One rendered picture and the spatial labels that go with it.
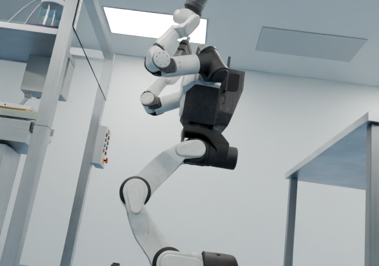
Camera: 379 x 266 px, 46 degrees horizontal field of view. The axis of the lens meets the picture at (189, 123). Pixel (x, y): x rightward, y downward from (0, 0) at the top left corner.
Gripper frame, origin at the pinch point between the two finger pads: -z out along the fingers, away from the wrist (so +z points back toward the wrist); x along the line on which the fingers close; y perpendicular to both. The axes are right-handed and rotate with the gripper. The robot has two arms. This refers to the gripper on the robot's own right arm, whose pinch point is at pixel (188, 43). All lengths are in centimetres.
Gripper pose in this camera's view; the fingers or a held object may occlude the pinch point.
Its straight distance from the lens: 276.5
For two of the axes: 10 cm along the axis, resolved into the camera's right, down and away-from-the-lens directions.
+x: -2.6, -6.6, -7.0
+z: -3.8, 7.4, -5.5
